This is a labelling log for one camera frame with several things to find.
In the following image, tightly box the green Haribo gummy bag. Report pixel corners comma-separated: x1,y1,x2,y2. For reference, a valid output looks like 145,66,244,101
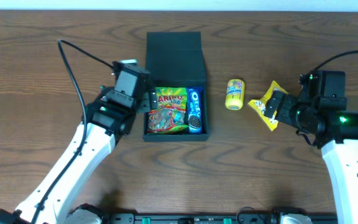
147,87,188,134

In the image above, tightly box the blue Oreo cookie pack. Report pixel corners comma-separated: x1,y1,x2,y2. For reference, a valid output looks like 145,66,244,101
186,86,203,134

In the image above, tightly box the yellow Hacks candy bag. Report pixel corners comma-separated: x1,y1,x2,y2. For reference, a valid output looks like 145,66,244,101
248,81,287,131

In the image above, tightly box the yellow Mentos bottle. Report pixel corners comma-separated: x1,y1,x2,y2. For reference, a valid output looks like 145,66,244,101
225,79,245,110

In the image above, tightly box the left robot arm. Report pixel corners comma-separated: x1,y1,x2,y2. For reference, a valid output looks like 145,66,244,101
0,65,157,223

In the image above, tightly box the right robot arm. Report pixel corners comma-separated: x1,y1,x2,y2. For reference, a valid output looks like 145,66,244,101
264,70,358,223

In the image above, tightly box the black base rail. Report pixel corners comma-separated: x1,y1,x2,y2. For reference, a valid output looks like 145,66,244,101
73,203,338,224

